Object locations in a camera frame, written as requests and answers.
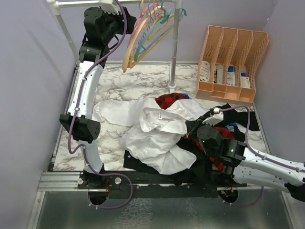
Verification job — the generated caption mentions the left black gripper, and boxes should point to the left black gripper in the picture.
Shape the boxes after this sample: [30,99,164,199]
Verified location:
[99,5,134,44]

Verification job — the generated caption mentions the white shirt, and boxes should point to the white shirt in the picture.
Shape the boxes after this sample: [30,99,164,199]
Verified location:
[92,98,208,175]

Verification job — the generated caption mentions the pink hanger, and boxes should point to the pink hanger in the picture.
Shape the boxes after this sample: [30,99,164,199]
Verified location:
[128,0,168,63]

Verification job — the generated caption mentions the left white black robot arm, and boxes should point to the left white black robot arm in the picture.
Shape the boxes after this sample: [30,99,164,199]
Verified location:
[60,7,137,188]

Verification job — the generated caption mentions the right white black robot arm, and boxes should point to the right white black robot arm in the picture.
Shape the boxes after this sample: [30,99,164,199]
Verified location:
[185,117,305,202]

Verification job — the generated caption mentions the red black plaid shirt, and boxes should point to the red black plaid shirt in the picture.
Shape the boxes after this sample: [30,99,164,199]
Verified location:
[155,93,235,171]

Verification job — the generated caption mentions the cream orange hanger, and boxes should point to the cream orange hanger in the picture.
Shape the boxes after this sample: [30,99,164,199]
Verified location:
[121,4,167,73]

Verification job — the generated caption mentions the yellow hanger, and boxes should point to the yellow hanger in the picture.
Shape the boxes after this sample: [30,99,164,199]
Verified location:
[128,0,177,69]

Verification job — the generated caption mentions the teal hanger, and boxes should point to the teal hanger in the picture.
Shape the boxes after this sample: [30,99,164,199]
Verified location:
[129,0,187,68]

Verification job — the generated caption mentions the black garment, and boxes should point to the black garment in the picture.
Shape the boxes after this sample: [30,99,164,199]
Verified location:
[219,104,259,142]
[123,137,212,186]

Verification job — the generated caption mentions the white remote in organizer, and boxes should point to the white remote in organizer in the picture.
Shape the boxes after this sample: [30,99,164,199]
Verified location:
[200,61,211,82]

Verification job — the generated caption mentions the white metal clothes rack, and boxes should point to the white metal clothes rack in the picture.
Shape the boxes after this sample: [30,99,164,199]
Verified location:
[47,0,181,93]

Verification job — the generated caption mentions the peach plastic file organizer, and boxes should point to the peach plastic file organizer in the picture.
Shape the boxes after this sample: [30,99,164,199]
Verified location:
[195,25,269,105]

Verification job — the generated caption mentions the white blue red box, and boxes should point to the white blue red box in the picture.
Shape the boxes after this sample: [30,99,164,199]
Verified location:
[241,66,250,88]

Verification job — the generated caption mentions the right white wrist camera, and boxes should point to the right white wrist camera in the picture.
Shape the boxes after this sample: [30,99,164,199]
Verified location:
[202,107,224,125]

